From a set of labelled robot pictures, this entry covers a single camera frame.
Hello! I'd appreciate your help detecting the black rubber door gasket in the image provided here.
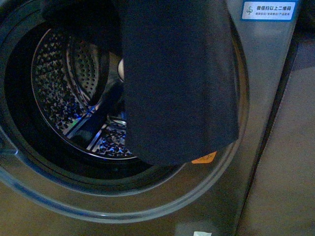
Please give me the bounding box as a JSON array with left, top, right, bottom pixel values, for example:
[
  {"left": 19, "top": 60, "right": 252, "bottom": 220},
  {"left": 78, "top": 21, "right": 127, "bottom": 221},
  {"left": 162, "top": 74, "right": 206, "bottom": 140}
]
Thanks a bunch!
[{"left": 0, "top": 9, "right": 188, "bottom": 184}]

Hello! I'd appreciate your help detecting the small white bottom sticker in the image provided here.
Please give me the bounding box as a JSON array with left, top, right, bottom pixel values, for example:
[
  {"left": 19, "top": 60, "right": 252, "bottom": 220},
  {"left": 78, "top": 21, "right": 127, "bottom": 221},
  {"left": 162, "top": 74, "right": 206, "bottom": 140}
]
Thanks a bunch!
[{"left": 193, "top": 231, "right": 212, "bottom": 236}]

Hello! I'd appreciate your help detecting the white blue QR label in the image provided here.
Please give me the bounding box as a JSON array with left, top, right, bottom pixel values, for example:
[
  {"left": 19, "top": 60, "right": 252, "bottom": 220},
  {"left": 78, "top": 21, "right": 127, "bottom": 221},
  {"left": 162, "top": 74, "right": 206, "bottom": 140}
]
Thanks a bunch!
[{"left": 241, "top": 0, "right": 298, "bottom": 22}]

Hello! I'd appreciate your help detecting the perforated steel washer drum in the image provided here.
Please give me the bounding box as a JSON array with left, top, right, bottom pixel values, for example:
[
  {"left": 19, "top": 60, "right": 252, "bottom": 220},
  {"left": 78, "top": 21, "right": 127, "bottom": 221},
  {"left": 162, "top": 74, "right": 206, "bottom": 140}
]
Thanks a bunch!
[{"left": 31, "top": 29, "right": 133, "bottom": 160}]

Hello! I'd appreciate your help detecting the orange warning sticker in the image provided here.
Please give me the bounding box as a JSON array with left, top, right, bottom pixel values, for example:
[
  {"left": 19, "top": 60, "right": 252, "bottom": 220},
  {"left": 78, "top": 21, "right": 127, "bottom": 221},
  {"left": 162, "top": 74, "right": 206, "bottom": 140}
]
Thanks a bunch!
[{"left": 191, "top": 151, "right": 217, "bottom": 164}]

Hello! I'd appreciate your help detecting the grey front-load washing machine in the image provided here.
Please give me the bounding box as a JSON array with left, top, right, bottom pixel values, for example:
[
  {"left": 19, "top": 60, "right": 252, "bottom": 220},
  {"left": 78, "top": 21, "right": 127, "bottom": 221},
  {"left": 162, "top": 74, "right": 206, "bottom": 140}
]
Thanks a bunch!
[{"left": 0, "top": 0, "right": 300, "bottom": 236}]

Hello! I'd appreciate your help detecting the white round drum hub cap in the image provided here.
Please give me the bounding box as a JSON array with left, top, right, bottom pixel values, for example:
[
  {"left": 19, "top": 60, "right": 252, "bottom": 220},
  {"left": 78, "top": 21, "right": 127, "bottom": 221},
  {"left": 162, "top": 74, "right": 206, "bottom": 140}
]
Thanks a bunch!
[{"left": 117, "top": 59, "right": 125, "bottom": 82}]

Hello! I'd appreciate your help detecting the dark navy garment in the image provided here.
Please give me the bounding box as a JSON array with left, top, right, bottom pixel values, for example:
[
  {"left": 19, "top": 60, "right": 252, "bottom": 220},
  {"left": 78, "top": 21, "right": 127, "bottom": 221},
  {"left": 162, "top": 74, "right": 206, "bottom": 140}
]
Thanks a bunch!
[{"left": 41, "top": 0, "right": 239, "bottom": 165}]

